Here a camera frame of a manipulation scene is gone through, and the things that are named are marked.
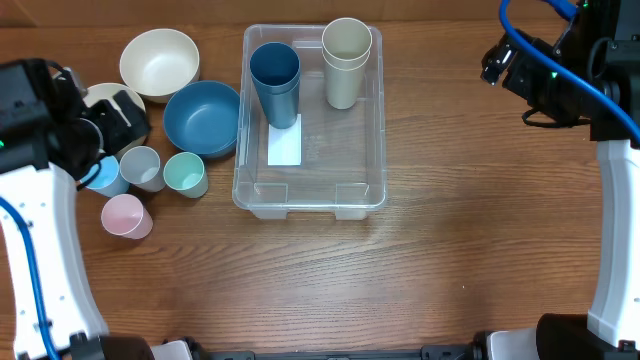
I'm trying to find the left blue cable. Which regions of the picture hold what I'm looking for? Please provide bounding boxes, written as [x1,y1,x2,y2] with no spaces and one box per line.
[0,194,61,360]

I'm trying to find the clear plastic storage bin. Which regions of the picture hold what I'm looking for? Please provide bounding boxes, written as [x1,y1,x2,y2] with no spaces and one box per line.
[232,24,387,220]

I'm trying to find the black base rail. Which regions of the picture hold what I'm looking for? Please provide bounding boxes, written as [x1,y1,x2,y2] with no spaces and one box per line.
[149,337,481,360]

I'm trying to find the dark blue tall cup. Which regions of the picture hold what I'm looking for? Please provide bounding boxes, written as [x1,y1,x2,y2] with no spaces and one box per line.
[249,42,301,95]
[254,81,300,129]

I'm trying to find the pink small cup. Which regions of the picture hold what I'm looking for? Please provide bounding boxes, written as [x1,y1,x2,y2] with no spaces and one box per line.
[101,194,153,240]

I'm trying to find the mint green small cup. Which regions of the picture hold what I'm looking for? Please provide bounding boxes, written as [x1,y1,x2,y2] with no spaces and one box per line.
[163,152,209,198]

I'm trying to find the cream bowl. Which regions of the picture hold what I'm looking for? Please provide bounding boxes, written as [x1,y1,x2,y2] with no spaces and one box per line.
[119,28,200,103]
[84,83,151,160]

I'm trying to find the white label in bin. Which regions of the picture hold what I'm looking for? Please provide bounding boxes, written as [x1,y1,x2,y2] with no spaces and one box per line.
[267,114,302,166]

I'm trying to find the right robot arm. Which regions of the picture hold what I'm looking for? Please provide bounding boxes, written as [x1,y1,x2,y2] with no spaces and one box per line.
[469,0,639,359]

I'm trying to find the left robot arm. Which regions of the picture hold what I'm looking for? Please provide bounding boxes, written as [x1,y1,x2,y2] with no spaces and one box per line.
[1,58,153,359]

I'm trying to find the cream tall cup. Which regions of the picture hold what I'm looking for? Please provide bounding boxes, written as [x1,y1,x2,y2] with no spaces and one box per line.
[321,17,373,70]
[323,54,370,110]

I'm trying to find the grey small cup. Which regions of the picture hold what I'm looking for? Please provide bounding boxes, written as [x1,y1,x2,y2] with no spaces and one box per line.
[120,146,166,192]

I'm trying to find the dark blue bowl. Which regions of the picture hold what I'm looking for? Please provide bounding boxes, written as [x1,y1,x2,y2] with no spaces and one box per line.
[163,80,240,159]

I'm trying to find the light blue small cup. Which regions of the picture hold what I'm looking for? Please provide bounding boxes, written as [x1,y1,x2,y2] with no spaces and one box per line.
[81,156,130,198]

